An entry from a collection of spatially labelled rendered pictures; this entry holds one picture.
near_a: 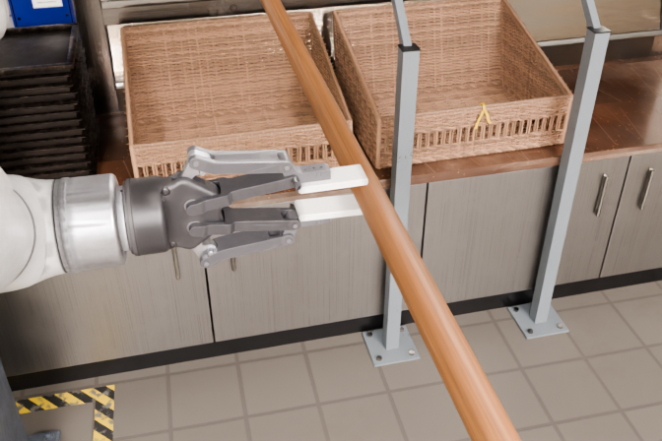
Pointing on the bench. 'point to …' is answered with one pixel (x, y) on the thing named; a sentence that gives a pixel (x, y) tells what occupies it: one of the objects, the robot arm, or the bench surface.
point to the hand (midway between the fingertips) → (330, 192)
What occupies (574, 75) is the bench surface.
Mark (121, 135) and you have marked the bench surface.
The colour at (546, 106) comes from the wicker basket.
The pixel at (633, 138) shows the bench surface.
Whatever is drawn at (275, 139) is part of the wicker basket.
